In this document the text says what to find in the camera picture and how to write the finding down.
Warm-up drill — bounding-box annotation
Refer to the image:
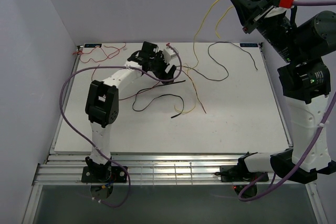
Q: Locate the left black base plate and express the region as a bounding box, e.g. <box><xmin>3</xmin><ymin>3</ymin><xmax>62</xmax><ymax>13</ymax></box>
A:
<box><xmin>80</xmin><ymin>166</ymin><xmax>127</xmax><ymax>184</ymax></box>

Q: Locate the aluminium rail frame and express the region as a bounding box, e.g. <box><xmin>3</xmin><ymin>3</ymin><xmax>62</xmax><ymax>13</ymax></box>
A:
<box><xmin>22</xmin><ymin>44</ymin><xmax>329</xmax><ymax>224</ymax></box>

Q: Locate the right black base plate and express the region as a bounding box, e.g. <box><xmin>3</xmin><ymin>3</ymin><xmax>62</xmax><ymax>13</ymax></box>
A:
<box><xmin>214</xmin><ymin>165</ymin><xmax>263</xmax><ymax>182</ymax></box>

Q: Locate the yellow wire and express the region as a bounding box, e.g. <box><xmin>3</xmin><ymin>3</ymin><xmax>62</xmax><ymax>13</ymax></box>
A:
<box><xmin>174</xmin><ymin>0</ymin><xmax>237</xmax><ymax>115</ymax></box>

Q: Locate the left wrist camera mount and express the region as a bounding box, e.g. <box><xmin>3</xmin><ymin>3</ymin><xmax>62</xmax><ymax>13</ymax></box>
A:
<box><xmin>162</xmin><ymin>43</ymin><xmax>177</xmax><ymax>63</ymax></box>

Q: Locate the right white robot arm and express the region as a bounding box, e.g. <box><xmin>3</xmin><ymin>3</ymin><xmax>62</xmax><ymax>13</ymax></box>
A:
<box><xmin>230</xmin><ymin>0</ymin><xmax>335</xmax><ymax>184</ymax></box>

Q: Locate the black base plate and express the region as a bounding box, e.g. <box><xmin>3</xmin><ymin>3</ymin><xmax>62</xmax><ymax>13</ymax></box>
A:
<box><xmin>214</xmin><ymin>165</ymin><xmax>263</xmax><ymax>182</ymax></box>
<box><xmin>80</xmin><ymin>166</ymin><xmax>127</xmax><ymax>184</ymax></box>

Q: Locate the left blue logo sticker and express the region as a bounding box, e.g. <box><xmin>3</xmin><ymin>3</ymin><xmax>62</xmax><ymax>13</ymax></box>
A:
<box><xmin>84</xmin><ymin>43</ymin><xmax>102</xmax><ymax>48</ymax></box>

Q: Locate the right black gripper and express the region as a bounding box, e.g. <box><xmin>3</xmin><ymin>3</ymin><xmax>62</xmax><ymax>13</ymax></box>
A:
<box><xmin>229</xmin><ymin>0</ymin><xmax>303</xmax><ymax>64</ymax></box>

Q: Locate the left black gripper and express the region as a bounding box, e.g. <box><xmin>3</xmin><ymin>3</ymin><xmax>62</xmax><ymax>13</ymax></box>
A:
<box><xmin>149</xmin><ymin>51</ymin><xmax>175</xmax><ymax>84</ymax></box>

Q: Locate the black wire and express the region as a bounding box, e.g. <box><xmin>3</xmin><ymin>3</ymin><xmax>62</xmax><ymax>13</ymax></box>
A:
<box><xmin>188</xmin><ymin>41</ymin><xmax>259</xmax><ymax>81</ymax></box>
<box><xmin>132</xmin><ymin>79</ymin><xmax>186</xmax><ymax>119</ymax></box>

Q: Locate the blue logo sticker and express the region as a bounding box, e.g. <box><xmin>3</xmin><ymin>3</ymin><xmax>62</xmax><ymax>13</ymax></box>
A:
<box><xmin>239</xmin><ymin>42</ymin><xmax>258</xmax><ymax>48</ymax></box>
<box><xmin>84</xmin><ymin>43</ymin><xmax>102</xmax><ymax>48</ymax></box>

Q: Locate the right blue logo sticker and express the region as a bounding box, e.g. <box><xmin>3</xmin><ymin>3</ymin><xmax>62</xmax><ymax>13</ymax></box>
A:
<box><xmin>239</xmin><ymin>42</ymin><xmax>258</xmax><ymax>48</ymax></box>

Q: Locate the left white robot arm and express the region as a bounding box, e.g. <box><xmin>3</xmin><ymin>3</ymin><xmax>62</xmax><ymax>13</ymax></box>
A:
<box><xmin>85</xmin><ymin>41</ymin><xmax>177</xmax><ymax>182</ymax></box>

